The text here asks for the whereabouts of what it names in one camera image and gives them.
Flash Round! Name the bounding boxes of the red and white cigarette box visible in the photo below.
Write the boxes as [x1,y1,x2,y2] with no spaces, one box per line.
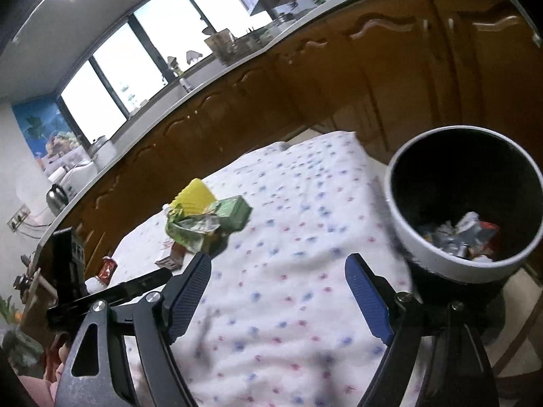
[155,246,187,270]

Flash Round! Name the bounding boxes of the red snack wrapper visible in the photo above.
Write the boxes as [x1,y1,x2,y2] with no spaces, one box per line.
[477,220,502,260]

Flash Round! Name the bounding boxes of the yellow ribbed plastic container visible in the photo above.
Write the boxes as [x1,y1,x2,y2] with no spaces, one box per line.
[172,178,218,218]

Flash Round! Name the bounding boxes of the red crumpled wrapper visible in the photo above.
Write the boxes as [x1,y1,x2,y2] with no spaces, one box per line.
[98,256,118,286]

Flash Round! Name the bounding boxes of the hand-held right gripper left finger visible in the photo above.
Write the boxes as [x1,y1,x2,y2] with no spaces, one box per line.
[55,252,213,407]

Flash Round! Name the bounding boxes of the person's left hand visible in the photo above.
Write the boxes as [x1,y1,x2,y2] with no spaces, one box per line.
[19,339,73,407]

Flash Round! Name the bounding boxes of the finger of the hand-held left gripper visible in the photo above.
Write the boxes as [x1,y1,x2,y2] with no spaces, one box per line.
[85,267,172,308]

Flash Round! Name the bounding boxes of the white floral tablecloth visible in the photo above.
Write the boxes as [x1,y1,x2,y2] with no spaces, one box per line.
[102,131,425,407]

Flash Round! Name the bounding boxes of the white kitchen countertop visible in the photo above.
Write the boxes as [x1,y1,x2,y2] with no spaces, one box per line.
[36,0,429,255]

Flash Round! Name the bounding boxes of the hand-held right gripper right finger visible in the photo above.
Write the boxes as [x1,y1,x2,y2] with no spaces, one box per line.
[344,252,499,407]

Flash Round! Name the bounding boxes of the white rimmed black trash bin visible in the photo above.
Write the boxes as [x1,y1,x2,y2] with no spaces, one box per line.
[384,125,543,331]

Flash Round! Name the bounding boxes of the kitchen window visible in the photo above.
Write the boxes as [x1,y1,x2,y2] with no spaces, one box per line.
[57,0,272,145]

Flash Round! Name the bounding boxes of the utensil holder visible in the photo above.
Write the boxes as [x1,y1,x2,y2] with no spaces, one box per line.
[242,25,272,50]

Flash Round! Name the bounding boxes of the steel electric kettle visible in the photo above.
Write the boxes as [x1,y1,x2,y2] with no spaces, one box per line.
[46,183,71,218]

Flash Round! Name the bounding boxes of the white rice cooker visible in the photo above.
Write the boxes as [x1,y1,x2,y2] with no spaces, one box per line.
[59,161,98,196]

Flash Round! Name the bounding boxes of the colourful wall poster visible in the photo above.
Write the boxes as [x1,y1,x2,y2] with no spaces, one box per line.
[12,102,86,174]

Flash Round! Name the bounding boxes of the wooden cutting board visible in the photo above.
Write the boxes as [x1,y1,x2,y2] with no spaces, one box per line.
[205,28,238,62]

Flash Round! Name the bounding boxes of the wall socket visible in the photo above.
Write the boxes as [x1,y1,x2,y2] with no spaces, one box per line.
[7,206,31,232]

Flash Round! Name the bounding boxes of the green cardboard box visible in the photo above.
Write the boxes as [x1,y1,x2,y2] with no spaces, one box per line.
[208,195,252,235]

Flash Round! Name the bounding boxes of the brown wooden lower cabinets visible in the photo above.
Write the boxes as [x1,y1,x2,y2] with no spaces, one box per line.
[38,0,543,289]

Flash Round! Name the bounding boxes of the green snack wrapper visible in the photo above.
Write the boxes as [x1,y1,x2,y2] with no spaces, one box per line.
[165,208,230,256]

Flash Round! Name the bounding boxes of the white pot with steel lid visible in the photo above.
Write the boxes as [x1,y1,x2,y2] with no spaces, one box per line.
[89,136,116,167]

